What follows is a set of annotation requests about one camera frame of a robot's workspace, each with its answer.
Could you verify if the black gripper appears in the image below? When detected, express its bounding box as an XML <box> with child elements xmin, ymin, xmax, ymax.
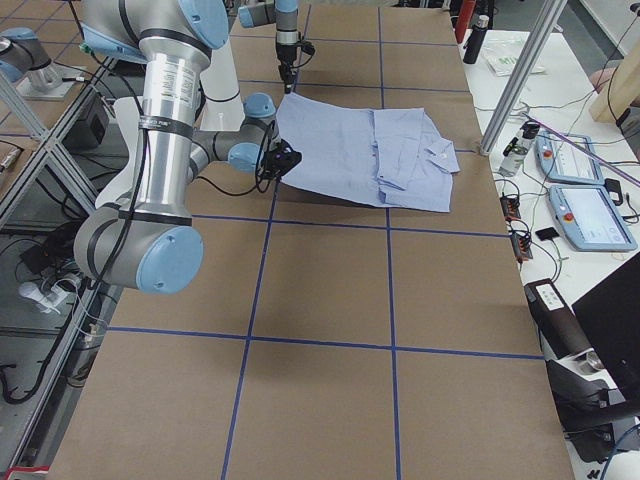
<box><xmin>261</xmin><ymin>139</ymin><xmax>304</xmax><ymax>179</ymax></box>
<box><xmin>276</xmin><ymin>41</ymin><xmax>314</xmax><ymax>94</ymax></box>

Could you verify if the light blue striped shirt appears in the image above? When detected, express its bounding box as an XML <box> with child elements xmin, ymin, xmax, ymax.
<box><xmin>277</xmin><ymin>94</ymin><xmax>460</xmax><ymax>213</ymax></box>

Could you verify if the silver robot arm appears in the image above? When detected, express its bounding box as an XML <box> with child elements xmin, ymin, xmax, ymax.
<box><xmin>237</xmin><ymin>0</ymin><xmax>315</xmax><ymax>94</ymax></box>
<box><xmin>74</xmin><ymin>1</ymin><xmax>302</xmax><ymax>294</ymax></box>

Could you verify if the white plastic chair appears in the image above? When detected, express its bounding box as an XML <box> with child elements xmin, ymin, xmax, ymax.
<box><xmin>94</xmin><ymin>95</ymin><xmax>151</xmax><ymax>223</ymax></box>

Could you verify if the black drinking bottle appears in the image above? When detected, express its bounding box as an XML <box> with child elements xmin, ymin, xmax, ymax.
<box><xmin>463</xmin><ymin>14</ymin><xmax>490</xmax><ymax>64</ymax></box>

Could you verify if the red fire extinguisher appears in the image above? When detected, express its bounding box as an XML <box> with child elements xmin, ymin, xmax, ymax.
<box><xmin>454</xmin><ymin>0</ymin><xmax>477</xmax><ymax>45</ymax></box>

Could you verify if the white paper bag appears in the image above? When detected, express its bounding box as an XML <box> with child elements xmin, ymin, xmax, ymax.
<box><xmin>480</xmin><ymin>40</ymin><xmax>524</xmax><ymax>77</ymax></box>

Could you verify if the clear plastic bottle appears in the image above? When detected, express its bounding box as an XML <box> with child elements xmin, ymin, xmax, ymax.
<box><xmin>498</xmin><ymin>121</ymin><xmax>540</xmax><ymax>177</ymax></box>

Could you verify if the orange circuit board upper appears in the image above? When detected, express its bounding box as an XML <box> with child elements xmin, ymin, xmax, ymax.
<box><xmin>500</xmin><ymin>195</ymin><xmax>521</xmax><ymax>221</ymax></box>

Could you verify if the orange circuit board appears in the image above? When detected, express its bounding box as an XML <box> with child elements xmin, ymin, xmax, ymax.
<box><xmin>500</xmin><ymin>195</ymin><xmax>521</xmax><ymax>221</ymax></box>
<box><xmin>509</xmin><ymin>231</ymin><xmax>533</xmax><ymax>264</ymax></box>

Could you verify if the orange circuit board lower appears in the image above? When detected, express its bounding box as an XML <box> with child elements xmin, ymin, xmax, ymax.
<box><xmin>509</xmin><ymin>231</ymin><xmax>533</xmax><ymax>264</ymax></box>

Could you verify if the white power strip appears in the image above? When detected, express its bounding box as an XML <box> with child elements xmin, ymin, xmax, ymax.
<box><xmin>18</xmin><ymin>282</ymin><xmax>70</xmax><ymax>315</ymax></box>

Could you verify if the upper teach pendant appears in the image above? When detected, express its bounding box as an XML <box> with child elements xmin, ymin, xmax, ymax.
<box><xmin>534</xmin><ymin>130</ymin><xmax>604</xmax><ymax>186</ymax></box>

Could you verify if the teach pendant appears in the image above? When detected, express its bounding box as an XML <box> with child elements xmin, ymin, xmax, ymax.
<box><xmin>534</xmin><ymin>130</ymin><xmax>604</xmax><ymax>186</ymax></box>
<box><xmin>548</xmin><ymin>185</ymin><xmax>637</xmax><ymax>252</ymax></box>

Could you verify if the lower teach pendant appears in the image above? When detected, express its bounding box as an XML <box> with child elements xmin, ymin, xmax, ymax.
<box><xmin>548</xmin><ymin>185</ymin><xmax>637</xmax><ymax>252</ymax></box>

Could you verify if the black monitor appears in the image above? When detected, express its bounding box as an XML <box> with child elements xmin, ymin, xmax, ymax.
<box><xmin>573</xmin><ymin>255</ymin><xmax>640</xmax><ymax>399</ymax></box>

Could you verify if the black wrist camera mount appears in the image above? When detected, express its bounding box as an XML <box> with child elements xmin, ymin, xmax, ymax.
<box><xmin>264</xmin><ymin>141</ymin><xmax>304</xmax><ymax>177</ymax></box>

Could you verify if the white camera pillar base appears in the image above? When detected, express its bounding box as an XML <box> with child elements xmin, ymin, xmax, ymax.
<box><xmin>194</xmin><ymin>0</ymin><xmax>251</xmax><ymax>136</ymax></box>

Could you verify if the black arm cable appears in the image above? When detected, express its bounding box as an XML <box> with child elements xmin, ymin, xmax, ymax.
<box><xmin>79</xmin><ymin>44</ymin><xmax>281</xmax><ymax>291</ymax></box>

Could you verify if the aluminium frame post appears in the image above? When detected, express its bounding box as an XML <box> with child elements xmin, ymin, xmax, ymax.
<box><xmin>479</xmin><ymin>0</ymin><xmax>567</xmax><ymax>156</ymax></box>

